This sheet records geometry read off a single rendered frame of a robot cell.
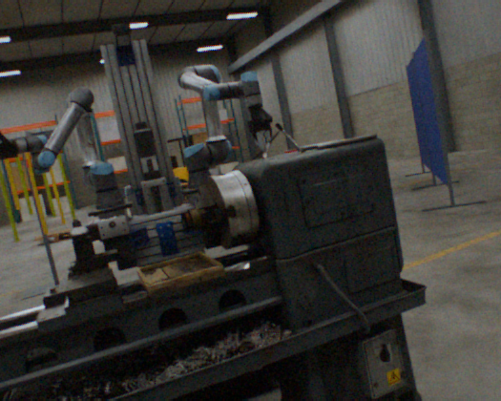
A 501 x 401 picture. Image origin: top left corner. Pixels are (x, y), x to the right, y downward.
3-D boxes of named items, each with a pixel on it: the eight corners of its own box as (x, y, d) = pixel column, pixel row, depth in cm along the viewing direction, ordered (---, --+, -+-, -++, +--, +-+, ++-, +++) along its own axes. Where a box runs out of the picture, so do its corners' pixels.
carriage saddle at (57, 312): (116, 280, 201) (113, 267, 201) (125, 307, 158) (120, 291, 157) (46, 299, 192) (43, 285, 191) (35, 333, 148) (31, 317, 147)
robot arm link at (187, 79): (168, 67, 241) (209, 82, 204) (186, 65, 247) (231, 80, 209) (169, 88, 246) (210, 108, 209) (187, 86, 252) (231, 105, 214)
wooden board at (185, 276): (203, 259, 209) (201, 250, 208) (225, 274, 175) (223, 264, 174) (137, 277, 199) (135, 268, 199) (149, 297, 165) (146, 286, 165)
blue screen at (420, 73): (405, 176, 1006) (386, 70, 980) (443, 170, 983) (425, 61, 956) (422, 212, 614) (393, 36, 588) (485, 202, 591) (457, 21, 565)
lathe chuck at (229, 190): (230, 232, 213) (219, 166, 204) (256, 254, 184) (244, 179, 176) (212, 237, 210) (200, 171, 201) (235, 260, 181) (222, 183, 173)
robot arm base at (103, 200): (97, 208, 245) (93, 190, 244) (125, 202, 249) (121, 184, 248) (94, 211, 231) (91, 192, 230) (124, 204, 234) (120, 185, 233)
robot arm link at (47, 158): (103, 91, 234) (54, 172, 219) (96, 95, 243) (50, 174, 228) (83, 77, 228) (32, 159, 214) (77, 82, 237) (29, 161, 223)
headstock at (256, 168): (345, 216, 242) (332, 143, 238) (404, 223, 197) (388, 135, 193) (241, 244, 223) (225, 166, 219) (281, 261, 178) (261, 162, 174)
